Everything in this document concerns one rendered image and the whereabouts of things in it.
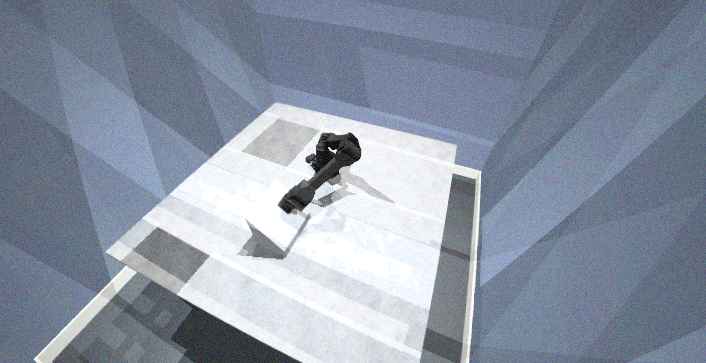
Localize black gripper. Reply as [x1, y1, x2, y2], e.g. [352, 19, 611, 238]
[305, 153, 339, 179]

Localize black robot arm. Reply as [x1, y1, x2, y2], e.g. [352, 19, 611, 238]
[278, 132, 362, 215]

